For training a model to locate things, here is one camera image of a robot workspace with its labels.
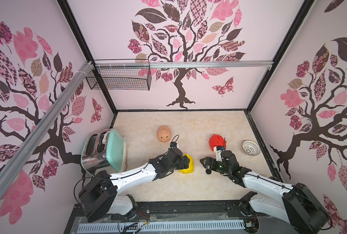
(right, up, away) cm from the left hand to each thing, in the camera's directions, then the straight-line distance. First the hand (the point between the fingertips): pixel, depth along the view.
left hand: (185, 164), depth 82 cm
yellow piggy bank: (+3, -1, -1) cm, 4 cm away
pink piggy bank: (-14, +17, +13) cm, 25 cm away
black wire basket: (-43, +57, +13) cm, 72 cm away
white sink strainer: (+45, +7, +13) cm, 48 cm away
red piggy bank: (+20, +13, +8) cm, 25 cm away
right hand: (+12, +1, +3) cm, 12 cm away
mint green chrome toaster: (-44, +10, -7) cm, 46 cm away
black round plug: (+15, -6, +5) cm, 17 cm away
